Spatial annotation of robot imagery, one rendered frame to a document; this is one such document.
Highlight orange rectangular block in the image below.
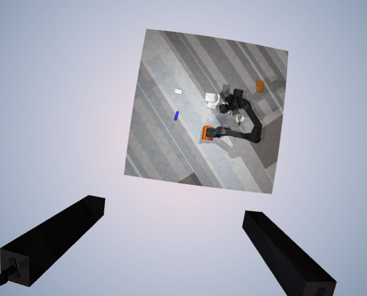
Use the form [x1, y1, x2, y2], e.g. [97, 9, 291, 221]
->
[256, 81, 264, 93]

